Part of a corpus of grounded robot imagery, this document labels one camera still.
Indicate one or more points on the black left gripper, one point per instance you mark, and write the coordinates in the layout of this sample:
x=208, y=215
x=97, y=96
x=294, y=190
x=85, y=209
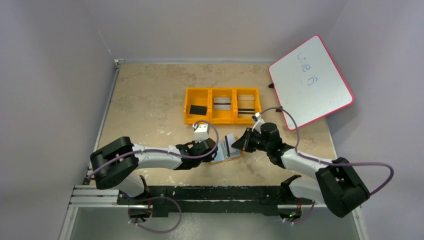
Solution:
x=208, y=146

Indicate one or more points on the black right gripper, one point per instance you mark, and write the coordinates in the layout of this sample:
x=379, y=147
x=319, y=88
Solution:
x=250, y=140

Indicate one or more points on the grey striped credit card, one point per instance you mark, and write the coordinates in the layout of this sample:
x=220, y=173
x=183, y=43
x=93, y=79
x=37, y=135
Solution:
x=228, y=151

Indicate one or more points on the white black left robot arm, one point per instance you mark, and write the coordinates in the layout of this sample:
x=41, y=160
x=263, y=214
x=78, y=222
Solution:
x=113, y=165

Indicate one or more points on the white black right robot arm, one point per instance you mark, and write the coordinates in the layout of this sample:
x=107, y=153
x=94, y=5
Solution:
x=331, y=182

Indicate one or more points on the black card in bin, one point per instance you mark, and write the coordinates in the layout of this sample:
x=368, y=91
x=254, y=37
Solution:
x=198, y=110

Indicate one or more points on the silver striped card middle bin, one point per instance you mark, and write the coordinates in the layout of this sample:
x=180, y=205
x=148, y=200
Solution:
x=222, y=103

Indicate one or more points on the yellow plastic sorting bin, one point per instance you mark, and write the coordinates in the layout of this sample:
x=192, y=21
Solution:
x=204, y=96

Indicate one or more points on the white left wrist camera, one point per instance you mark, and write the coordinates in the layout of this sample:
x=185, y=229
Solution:
x=201, y=132

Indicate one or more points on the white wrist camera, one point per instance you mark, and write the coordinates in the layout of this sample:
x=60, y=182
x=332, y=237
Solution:
x=201, y=132
x=258, y=121

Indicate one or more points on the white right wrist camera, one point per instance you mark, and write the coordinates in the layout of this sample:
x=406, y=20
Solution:
x=258, y=121

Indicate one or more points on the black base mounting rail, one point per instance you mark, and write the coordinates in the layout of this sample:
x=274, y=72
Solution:
x=267, y=200

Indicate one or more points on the white board with pink frame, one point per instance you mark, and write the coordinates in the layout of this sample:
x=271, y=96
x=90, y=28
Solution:
x=308, y=84

